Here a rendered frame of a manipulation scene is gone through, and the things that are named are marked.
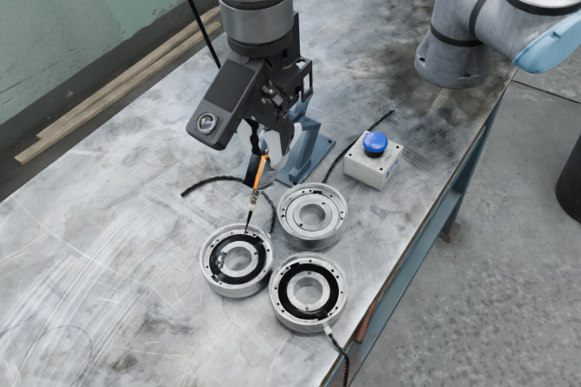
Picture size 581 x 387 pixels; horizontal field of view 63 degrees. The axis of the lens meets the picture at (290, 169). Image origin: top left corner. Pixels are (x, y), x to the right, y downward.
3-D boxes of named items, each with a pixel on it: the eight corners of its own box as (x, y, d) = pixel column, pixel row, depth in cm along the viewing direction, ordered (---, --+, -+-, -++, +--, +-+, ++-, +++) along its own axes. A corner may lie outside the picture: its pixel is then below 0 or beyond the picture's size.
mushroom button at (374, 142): (378, 172, 77) (380, 151, 73) (356, 161, 78) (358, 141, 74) (389, 156, 79) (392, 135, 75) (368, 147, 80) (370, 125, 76)
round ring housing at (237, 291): (238, 317, 65) (233, 304, 61) (190, 270, 69) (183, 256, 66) (290, 266, 69) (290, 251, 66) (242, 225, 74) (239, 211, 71)
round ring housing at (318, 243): (341, 259, 69) (341, 244, 66) (271, 248, 71) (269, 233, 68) (350, 203, 76) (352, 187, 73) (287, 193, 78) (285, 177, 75)
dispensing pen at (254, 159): (227, 236, 68) (257, 127, 62) (244, 227, 71) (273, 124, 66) (239, 243, 67) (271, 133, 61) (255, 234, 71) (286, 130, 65)
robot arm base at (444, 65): (432, 35, 104) (441, -6, 97) (501, 57, 98) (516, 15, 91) (401, 72, 97) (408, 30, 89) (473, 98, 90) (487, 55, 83)
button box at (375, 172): (380, 192, 77) (383, 172, 73) (343, 174, 80) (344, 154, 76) (403, 160, 81) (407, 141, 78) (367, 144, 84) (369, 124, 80)
